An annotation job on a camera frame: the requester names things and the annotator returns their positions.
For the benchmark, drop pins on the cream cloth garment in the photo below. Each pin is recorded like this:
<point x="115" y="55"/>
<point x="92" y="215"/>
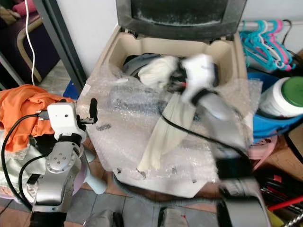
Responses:
<point x="165" y="130"/>

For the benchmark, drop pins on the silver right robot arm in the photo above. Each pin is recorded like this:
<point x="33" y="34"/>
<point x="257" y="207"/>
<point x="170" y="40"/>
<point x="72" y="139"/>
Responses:
<point x="227" y="127"/>

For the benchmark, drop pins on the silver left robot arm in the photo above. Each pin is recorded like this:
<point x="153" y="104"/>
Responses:
<point x="59" y="163"/>

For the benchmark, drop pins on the beige top-load washing machine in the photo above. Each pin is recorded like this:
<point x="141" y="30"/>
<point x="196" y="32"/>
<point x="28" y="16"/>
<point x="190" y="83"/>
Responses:
<point x="222" y="49"/>

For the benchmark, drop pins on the cyan plastic clothes hanger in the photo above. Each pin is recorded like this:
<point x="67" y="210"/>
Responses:
<point x="258" y="45"/>

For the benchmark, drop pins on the pink plastic clothes hanger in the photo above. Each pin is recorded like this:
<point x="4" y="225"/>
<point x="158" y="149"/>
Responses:
<point x="283" y="40"/>

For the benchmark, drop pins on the clear bubble wrap sheet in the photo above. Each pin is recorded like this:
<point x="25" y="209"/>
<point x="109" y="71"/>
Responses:
<point x="118" y="127"/>

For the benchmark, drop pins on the dark grey washer lid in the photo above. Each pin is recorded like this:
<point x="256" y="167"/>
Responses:
<point x="180" y="19"/>

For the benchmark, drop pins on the orange cloth garment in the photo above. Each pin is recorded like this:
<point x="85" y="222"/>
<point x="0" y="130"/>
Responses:
<point x="19" y="106"/>

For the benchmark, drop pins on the pale green cloth garment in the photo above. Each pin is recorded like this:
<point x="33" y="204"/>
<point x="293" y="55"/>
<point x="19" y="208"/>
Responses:
<point x="12" y="163"/>

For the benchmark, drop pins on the grey left robot foot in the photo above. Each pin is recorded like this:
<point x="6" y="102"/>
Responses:
<point x="104" y="220"/>

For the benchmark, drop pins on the grey robot foot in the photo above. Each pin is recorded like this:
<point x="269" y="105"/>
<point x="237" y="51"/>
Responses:
<point x="180" y="218"/>
<point x="104" y="220"/>

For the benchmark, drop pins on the blue plastic basin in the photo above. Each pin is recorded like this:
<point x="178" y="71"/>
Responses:
<point x="272" y="125"/>

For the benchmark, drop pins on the white jar green lid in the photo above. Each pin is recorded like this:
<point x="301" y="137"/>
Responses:
<point x="284" y="97"/>

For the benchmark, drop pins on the pink laundry basket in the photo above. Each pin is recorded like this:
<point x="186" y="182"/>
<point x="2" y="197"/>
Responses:
<point x="14" y="196"/>

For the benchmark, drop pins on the dark purple sofa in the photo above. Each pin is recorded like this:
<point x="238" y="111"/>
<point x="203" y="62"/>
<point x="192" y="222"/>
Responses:
<point x="13" y="38"/>

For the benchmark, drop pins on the pink plastic stool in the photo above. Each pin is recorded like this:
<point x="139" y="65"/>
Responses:
<point x="267" y="149"/>

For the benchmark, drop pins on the grey right robot foot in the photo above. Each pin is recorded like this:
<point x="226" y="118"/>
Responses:
<point x="180" y="218"/>

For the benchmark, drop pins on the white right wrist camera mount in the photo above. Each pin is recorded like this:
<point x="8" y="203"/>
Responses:
<point x="200" y="75"/>

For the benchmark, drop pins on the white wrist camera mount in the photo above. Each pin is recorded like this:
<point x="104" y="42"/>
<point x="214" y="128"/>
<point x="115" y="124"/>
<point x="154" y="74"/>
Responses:
<point x="62" y="118"/>
<point x="200" y="75"/>

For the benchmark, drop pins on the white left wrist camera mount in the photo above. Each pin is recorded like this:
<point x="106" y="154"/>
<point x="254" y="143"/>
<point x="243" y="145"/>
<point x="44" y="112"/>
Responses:
<point x="62" y="118"/>

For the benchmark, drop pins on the dark metal door frame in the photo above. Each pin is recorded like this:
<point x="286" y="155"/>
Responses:
<point x="59" y="38"/>

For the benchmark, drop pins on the grey clothes rail pole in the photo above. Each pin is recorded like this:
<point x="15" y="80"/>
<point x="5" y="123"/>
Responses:
<point x="255" y="23"/>

